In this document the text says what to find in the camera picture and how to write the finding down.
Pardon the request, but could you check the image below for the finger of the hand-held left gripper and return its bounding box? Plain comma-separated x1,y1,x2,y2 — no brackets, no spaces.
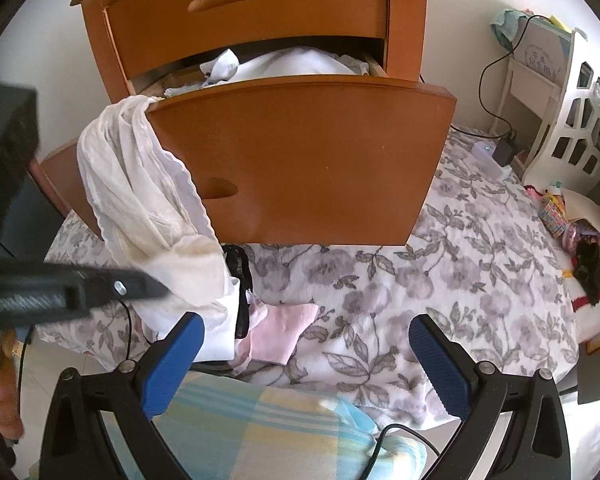
67,266,171,308

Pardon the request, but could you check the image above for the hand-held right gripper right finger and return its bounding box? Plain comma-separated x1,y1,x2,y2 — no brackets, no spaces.
408,314,572,480

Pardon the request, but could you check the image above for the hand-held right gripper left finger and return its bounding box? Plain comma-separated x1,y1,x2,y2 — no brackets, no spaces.
39,312,206,480

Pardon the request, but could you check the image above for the pale grey garment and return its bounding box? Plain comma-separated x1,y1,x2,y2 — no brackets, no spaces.
140,290,242,364

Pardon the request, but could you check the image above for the black lace garment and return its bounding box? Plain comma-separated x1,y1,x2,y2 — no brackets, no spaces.
223,244,255,339

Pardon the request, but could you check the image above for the cream sheer garment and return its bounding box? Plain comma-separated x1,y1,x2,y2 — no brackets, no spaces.
76,95,237,322

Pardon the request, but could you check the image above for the pink garment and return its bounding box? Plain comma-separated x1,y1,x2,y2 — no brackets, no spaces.
235,302,317,367

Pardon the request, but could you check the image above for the wooden nightstand drawer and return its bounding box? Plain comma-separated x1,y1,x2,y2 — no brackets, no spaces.
40,52,458,247
102,0,388,82

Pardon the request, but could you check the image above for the large white garment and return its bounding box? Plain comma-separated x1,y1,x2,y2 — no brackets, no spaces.
230,47,372,84

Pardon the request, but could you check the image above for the person's left hand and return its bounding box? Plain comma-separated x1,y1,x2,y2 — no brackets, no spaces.
0,340,24,444

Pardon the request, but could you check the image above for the floral blanket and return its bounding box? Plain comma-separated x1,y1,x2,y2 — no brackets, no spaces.
35,125,581,428

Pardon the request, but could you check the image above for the pastel plaid cloth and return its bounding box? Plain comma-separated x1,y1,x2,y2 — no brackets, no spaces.
30,370,428,480

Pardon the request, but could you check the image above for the patterned white cloth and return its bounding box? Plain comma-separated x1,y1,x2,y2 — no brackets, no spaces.
162,82,202,99

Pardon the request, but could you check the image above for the pink pouch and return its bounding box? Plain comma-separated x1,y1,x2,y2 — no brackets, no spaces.
562,222,597,257

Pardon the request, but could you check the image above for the colourful checkered box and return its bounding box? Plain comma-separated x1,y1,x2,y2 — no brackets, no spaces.
537,195,569,237

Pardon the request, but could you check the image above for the beige paper sheet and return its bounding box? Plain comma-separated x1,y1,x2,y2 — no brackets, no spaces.
562,190,600,242

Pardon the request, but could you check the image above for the white power strip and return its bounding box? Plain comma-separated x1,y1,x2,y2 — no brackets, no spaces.
472,142,512,179

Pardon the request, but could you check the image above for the black power adapter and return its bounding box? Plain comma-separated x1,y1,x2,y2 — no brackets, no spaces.
495,132,519,167

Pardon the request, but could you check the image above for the white cutout panel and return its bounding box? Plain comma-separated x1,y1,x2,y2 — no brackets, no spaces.
522,30,600,197

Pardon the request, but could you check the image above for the white side table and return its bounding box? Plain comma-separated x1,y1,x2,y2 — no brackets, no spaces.
490,7,576,137

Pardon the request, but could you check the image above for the pale printed box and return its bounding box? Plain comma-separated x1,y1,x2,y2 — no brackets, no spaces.
515,22,574,82

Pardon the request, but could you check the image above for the teal cloth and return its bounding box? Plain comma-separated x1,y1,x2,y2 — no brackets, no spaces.
490,8,524,47

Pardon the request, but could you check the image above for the wooden nightstand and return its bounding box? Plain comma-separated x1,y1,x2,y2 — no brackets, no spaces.
70,0,428,97

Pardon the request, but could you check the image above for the black charger cable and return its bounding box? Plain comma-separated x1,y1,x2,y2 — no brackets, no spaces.
420,14,539,137

